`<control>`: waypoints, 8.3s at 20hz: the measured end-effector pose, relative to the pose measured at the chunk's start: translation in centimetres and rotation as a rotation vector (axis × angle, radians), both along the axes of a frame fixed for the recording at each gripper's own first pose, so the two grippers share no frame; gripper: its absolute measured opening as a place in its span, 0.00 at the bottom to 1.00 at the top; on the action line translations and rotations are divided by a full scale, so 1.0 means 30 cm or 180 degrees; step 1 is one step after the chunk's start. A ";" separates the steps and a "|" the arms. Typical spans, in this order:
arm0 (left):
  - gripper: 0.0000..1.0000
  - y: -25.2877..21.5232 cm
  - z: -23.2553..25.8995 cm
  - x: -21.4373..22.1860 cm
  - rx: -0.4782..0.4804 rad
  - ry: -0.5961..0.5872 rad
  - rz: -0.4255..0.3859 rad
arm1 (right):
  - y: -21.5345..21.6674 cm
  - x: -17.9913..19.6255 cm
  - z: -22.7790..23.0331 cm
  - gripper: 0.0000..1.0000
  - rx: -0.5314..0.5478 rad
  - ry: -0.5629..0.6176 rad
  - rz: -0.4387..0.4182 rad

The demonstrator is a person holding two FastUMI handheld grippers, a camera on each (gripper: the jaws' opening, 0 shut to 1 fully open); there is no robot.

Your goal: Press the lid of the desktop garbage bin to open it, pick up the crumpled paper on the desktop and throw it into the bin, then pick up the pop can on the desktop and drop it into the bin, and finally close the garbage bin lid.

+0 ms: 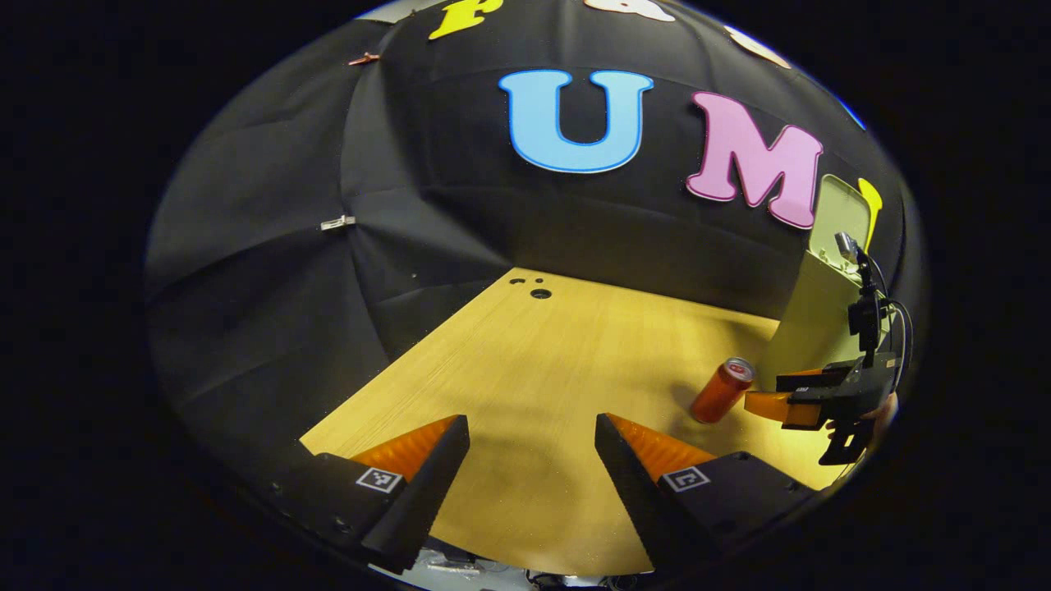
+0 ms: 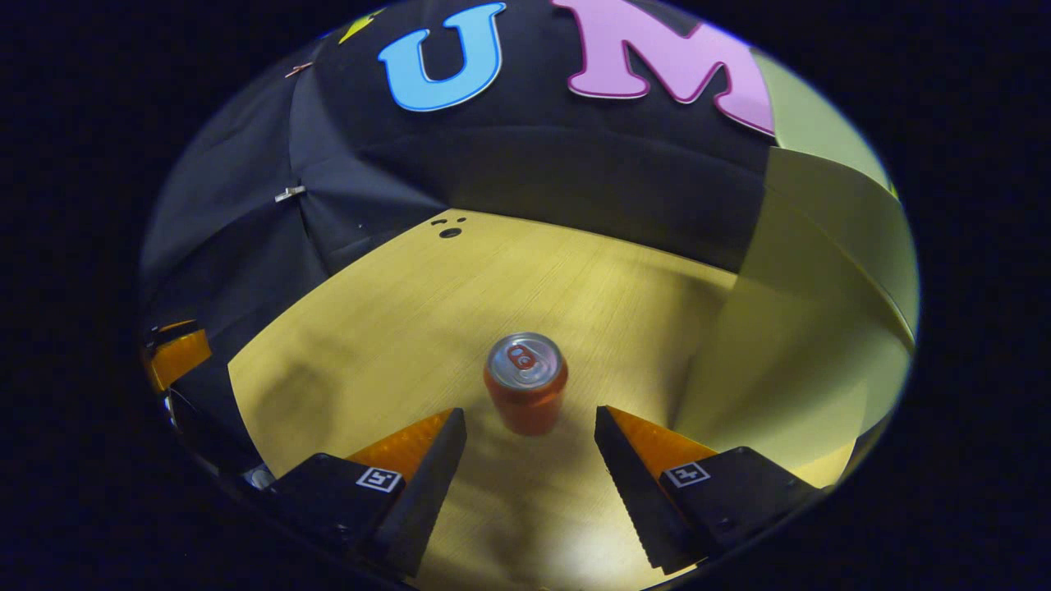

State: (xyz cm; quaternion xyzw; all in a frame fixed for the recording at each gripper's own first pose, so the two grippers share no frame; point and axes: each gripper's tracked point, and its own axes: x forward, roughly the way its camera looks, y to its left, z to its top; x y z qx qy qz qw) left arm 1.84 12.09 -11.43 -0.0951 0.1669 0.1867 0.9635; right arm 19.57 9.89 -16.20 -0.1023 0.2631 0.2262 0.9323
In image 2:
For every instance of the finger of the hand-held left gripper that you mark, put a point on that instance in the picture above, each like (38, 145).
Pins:
(181, 357)

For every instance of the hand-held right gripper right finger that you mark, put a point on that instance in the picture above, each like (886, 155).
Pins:
(628, 492)

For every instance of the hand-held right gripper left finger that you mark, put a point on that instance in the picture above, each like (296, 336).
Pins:
(431, 484)

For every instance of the orange pop can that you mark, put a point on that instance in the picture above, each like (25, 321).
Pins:
(525, 394)

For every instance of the pale green desktop garbage bin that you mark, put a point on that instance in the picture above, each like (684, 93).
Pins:
(805, 328)

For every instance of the wooden desktop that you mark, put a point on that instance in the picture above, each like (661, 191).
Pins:
(410, 328)

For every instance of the silver cloth clip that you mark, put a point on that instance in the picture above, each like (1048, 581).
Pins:
(289, 194)

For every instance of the copper cloth clip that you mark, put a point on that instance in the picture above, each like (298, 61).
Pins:
(298, 70)

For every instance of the black backdrop cloth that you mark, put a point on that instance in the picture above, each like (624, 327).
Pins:
(534, 164)

